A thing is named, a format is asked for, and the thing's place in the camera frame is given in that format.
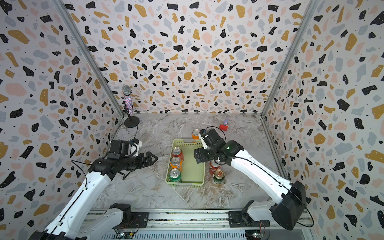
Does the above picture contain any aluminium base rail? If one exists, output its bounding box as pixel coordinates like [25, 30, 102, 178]
[75, 209, 317, 240]

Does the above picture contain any right aluminium corner post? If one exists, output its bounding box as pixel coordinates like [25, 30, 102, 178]
[261, 0, 319, 119]

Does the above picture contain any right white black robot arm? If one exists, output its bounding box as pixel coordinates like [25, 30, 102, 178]
[192, 127, 309, 231]

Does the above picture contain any pale green plastic basket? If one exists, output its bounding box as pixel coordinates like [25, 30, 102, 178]
[165, 139, 206, 187]

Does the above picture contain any microphone on black stand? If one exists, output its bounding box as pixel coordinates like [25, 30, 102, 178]
[122, 85, 140, 128]

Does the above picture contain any red cola can column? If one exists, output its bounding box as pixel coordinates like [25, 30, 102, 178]
[209, 160, 221, 175]
[171, 147, 184, 162]

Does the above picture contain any small red block toy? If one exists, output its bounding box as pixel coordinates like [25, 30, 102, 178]
[219, 118, 229, 131]

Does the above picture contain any aluminium corner post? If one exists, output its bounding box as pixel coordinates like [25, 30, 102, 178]
[261, 0, 319, 119]
[52, 0, 124, 119]

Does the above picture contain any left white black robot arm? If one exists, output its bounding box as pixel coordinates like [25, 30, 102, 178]
[30, 139, 158, 240]

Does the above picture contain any left aluminium corner post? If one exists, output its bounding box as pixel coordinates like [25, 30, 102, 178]
[52, 0, 124, 119]

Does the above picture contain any green gold-top soda can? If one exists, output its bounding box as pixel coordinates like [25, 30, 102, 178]
[213, 169, 225, 187]

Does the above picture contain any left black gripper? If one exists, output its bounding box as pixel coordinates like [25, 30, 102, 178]
[120, 150, 158, 172]

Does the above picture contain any orange soda can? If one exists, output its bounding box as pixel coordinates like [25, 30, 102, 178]
[170, 157, 183, 172]
[192, 129, 200, 140]

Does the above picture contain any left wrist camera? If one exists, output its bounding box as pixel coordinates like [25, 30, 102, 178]
[128, 139, 143, 157]

